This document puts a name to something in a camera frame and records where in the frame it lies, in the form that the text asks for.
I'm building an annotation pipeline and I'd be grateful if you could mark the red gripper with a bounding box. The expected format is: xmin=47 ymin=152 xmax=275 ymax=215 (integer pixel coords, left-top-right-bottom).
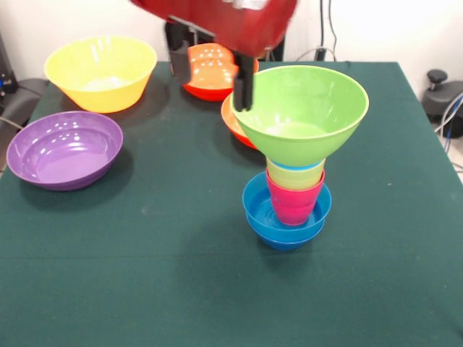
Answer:
xmin=129 ymin=0 xmax=303 ymax=113

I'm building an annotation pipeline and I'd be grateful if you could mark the orange bowl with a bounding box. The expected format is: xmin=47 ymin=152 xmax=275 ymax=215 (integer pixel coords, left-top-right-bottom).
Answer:
xmin=221 ymin=94 xmax=258 ymax=150
xmin=180 ymin=43 xmax=260 ymax=102

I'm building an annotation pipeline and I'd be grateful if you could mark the light green bowl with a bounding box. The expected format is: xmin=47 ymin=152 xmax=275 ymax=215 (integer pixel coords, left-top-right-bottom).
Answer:
xmin=229 ymin=65 xmax=370 ymax=167

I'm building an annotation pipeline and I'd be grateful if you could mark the light blue cup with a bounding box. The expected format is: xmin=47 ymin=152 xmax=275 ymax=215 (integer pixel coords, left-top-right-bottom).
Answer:
xmin=268 ymin=159 xmax=325 ymax=172

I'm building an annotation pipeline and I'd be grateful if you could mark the yellow-green cup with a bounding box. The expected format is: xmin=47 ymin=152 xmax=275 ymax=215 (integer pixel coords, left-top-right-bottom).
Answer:
xmin=266 ymin=160 xmax=326 ymax=192

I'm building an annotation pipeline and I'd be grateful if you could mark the light blue bowl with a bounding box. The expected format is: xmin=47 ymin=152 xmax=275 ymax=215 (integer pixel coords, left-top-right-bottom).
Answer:
xmin=242 ymin=171 xmax=333 ymax=233

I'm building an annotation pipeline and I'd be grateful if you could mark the red cup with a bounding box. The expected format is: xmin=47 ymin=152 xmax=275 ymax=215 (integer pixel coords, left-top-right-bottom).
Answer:
xmin=266 ymin=168 xmax=326 ymax=227

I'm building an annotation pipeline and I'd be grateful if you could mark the purple bowl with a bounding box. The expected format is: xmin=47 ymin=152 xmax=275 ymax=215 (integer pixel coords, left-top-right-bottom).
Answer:
xmin=6 ymin=110 xmax=124 ymax=192

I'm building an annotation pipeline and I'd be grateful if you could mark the dark blue bowl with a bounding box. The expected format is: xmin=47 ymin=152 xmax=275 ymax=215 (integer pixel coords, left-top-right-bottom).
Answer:
xmin=246 ymin=216 xmax=326 ymax=252

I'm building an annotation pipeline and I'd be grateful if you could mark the large yellow bowl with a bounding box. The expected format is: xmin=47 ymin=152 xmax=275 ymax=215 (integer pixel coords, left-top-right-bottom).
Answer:
xmin=43 ymin=35 xmax=158 ymax=114

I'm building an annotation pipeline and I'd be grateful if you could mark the black chair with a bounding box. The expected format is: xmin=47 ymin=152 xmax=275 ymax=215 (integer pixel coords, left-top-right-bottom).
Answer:
xmin=0 ymin=77 xmax=49 ymax=131

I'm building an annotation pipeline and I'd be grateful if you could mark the dark green tablecloth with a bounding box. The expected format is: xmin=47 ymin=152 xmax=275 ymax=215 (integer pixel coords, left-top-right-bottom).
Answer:
xmin=0 ymin=60 xmax=463 ymax=347

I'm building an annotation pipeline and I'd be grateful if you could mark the black knob clamp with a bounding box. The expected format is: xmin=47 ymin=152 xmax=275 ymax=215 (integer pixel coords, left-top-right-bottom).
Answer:
xmin=426 ymin=69 xmax=449 ymax=95

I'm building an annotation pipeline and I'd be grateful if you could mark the black rounded base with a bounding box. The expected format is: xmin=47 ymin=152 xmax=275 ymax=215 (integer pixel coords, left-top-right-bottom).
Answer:
xmin=422 ymin=81 xmax=463 ymax=126

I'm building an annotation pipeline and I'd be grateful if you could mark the black wall cable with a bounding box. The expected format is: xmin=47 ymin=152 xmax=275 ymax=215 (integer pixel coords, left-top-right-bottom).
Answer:
xmin=326 ymin=0 xmax=339 ymax=61

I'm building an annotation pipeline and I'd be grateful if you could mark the grey blue cable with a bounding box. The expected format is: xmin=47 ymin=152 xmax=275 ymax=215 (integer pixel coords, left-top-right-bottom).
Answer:
xmin=433 ymin=92 xmax=463 ymax=140

